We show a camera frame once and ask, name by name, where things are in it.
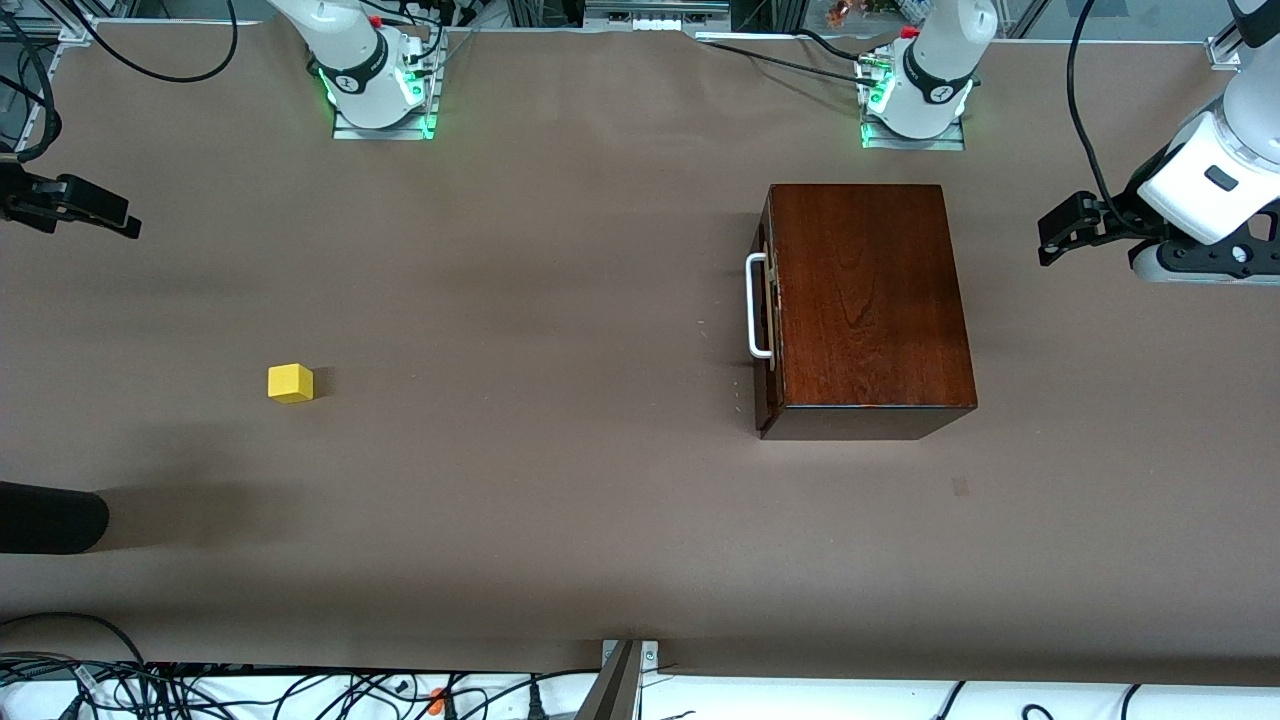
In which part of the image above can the yellow cube block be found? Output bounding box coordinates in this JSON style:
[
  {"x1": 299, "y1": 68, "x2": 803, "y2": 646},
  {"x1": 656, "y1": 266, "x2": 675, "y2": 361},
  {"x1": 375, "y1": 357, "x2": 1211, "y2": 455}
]
[{"x1": 268, "y1": 363, "x2": 315, "y2": 405}]

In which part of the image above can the wooden drawer with white handle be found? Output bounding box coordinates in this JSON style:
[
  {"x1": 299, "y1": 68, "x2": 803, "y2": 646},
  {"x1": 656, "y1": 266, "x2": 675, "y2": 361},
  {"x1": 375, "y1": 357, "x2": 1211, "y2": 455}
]
[{"x1": 746, "y1": 190, "x2": 786, "y2": 426}]

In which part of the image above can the dark brown wooden cabinet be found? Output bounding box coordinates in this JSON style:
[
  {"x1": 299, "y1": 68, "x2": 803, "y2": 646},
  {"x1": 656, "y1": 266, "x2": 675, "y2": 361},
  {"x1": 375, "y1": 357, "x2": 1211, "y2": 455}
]
[{"x1": 757, "y1": 183, "x2": 979, "y2": 442}]

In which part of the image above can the black cylinder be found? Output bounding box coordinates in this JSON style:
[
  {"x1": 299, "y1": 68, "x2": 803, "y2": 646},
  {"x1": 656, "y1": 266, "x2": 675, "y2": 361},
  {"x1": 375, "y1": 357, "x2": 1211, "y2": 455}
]
[{"x1": 0, "y1": 480, "x2": 111, "y2": 556}]

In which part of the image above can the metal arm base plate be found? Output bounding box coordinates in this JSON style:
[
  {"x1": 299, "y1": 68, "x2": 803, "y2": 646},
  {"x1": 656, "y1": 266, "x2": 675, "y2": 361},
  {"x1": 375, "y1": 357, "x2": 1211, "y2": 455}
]
[
  {"x1": 860, "y1": 50, "x2": 967, "y2": 152},
  {"x1": 332, "y1": 40, "x2": 441, "y2": 141}
]

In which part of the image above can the black power cable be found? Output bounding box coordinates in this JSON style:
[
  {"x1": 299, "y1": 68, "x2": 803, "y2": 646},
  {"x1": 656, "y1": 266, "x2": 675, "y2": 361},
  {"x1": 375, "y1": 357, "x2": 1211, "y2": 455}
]
[{"x1": 695, "y1": 30, "x2": 881, "y2": 86}]

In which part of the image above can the tangled black cable bundle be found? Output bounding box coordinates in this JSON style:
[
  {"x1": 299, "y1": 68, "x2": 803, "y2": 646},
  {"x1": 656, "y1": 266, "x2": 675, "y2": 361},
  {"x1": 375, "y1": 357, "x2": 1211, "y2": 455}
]
[{"x1": 0, "y1": 612, "x2": 601, "y2": 720}]

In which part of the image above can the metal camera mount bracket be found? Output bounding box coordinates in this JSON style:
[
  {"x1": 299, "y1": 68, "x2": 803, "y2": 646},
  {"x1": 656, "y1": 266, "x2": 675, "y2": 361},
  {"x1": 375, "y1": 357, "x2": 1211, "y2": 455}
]
[{"x1": 575, "y1": 638, "x2": 661, "y2": 720}]

